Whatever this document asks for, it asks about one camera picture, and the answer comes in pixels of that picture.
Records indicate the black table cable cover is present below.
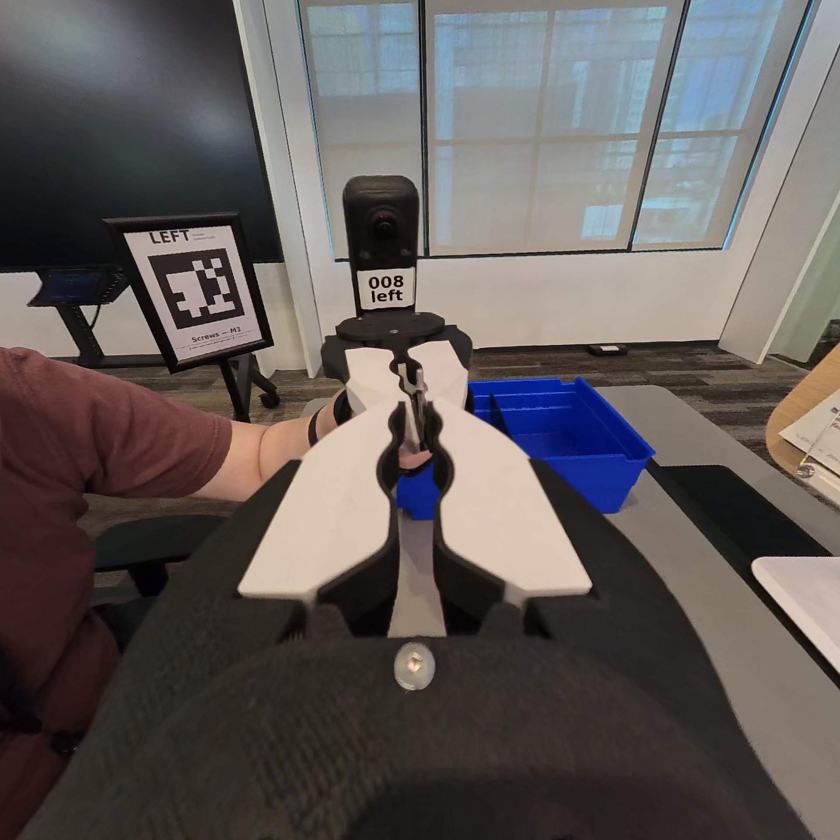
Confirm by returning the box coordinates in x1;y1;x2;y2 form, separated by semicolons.
646;462;834;560

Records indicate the person's left forearm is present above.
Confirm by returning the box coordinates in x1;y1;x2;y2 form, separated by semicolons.
226;410;317;503

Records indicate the framed tag sign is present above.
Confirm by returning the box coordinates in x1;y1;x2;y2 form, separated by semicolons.
104;211;275;375

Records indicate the large shaded window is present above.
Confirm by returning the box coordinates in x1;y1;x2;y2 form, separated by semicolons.
298;0;815;258

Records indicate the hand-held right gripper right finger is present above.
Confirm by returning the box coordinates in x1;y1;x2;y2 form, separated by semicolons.
430;399;593;636

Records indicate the small tablet on stand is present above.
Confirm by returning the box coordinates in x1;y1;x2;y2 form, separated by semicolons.
26;264;165;368

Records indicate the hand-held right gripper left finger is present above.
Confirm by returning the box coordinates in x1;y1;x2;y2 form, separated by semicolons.
238;402;403;636

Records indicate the black sign stand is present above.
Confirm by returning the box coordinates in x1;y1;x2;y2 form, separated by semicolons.
217;354;282;424

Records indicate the blue bin with divider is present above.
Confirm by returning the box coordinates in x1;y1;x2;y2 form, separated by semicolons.
395;377;657;522

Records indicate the large black wall screen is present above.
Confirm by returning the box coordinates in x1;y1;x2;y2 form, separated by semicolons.
0;0;284;273

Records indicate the person's left hand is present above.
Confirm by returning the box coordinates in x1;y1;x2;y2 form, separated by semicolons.
323;392;382;448

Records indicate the printed instruction sheet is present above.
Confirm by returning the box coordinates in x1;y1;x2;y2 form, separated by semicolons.
795;387;840;488

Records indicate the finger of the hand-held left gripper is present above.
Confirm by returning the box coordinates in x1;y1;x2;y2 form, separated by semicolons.
408;339;469;414
343;346;411;422

